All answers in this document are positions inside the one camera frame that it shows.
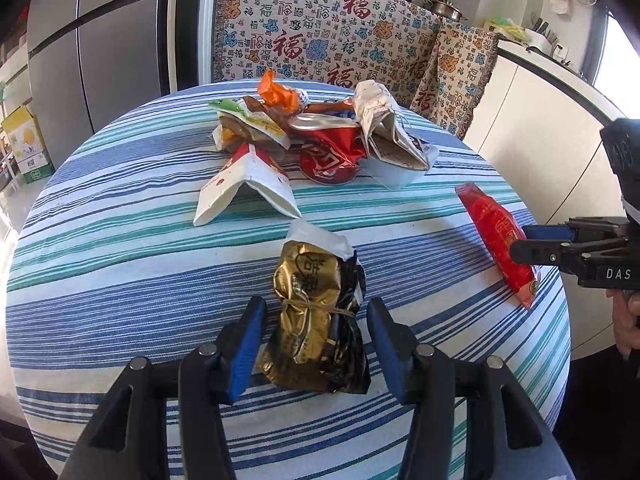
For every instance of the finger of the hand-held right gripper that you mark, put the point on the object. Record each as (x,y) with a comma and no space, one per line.
(547,232)
(535,252)

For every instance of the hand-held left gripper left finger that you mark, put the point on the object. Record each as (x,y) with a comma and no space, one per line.
(245,345)

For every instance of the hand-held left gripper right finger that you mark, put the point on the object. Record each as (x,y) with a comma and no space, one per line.
(387,350)

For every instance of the red snack packet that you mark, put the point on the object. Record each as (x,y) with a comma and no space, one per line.
(495,230)

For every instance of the gold black snack bag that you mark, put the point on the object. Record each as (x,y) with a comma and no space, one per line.
(305,300)

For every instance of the white yellow snack packet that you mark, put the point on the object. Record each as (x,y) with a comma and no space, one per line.
(252,122)

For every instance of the person's right hand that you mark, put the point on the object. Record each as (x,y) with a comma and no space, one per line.
(625,322)

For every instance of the white counter cabinet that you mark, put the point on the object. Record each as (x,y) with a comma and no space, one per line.
(540,125)

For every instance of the white red paper bag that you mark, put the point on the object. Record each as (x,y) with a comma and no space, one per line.
(260,180)

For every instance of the knife block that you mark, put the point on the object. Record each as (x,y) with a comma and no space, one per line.
(550,37)

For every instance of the crumpled white paper bag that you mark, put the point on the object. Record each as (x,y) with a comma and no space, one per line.
(380,115)

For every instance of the yellow green cloth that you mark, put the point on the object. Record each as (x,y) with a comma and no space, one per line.
(507,30)

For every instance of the crushed red can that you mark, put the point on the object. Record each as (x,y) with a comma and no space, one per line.
(330,150)

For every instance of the steel pot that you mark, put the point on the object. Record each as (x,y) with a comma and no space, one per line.
(447,10)

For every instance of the orange white wrapper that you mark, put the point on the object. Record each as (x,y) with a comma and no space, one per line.
(275,92)

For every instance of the yellow green cardboard box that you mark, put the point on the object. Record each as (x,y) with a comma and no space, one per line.
(25,145)

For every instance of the grey refrigerator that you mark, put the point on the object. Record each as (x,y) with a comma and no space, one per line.
(90,50)

